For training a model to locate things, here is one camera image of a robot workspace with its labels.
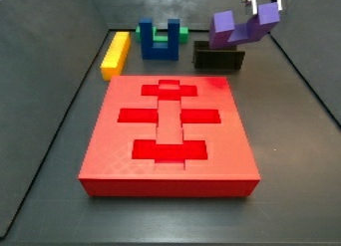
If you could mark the purple U-shaped block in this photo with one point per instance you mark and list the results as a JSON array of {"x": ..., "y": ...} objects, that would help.
[{"x": 226, "y": 34}]

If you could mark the red slotted board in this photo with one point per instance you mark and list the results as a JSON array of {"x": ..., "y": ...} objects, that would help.
[{"x": 169, "y": 140}]

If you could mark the green stepped block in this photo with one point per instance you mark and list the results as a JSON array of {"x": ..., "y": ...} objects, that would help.
[{"x": 164, "y": 38}]

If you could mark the blue U-shaped block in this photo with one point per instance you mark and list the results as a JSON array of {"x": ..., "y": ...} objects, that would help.
[{"x": 160, "y": 50}]

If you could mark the yellow long bar block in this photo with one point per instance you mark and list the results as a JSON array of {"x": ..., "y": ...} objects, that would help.
[{"x": 115, "y": 56}]

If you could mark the black angle bracket fixture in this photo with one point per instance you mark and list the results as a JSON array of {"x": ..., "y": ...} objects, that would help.
[{"x": 217, "y": 59}]

